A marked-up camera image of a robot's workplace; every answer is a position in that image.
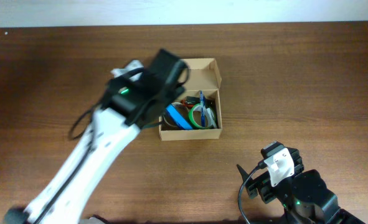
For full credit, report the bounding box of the blue plastic case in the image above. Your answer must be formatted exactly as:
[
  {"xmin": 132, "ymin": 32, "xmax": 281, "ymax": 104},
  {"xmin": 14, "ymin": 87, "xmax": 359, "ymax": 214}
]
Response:
[{"xmin": 166, "ymin": 105, "xmax": 192, "ymax": 130}]

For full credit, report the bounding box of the green tape roll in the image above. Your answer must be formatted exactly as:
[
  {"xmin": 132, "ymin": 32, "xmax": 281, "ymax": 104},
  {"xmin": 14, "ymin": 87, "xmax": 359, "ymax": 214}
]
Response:
[{"xmin": 189, "ymin": 104, "xmax": 210, "ymax": 129}]

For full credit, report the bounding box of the blue ballpoint pen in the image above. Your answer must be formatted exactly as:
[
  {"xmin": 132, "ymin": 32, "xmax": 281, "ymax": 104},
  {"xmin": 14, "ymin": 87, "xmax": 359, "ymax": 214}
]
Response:
[{"xmin": 199, "ymin": 90, "xmax": 206, "ymax": 127}]

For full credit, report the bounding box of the black marker pen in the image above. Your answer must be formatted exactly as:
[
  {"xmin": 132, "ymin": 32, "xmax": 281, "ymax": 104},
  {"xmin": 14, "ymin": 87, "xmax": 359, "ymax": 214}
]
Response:
[{"xmin": 206, "ymin": 108, "xmax": 218, "ymax": 129}]

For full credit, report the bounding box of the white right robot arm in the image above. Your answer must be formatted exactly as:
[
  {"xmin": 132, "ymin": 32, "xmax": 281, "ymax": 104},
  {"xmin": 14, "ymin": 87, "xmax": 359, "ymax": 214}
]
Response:
[{"xmin": 237, "ymin": 142, "xmax": 363, "ymax": 224}]

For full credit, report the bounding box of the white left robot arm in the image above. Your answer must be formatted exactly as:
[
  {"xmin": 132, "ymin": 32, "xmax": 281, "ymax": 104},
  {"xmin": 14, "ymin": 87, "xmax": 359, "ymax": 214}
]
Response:
[{"xmin": 2, "ymin": 49, "xmax": 190, "ymax": 223}]

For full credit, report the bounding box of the beige masking tape roll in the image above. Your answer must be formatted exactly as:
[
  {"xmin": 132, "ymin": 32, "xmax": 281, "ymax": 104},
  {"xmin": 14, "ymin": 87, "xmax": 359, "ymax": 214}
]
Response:
[{"xmin": 163, "ymin": 102, "xmax": 189, "ymax": 128}]

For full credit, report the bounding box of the black right camera cable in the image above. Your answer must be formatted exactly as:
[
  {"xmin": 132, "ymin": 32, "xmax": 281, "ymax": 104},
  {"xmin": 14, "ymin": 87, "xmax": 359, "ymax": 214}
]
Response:
[{"xmin": 237, "ymin": 160, "xmax": 268, "ymax": 224}]

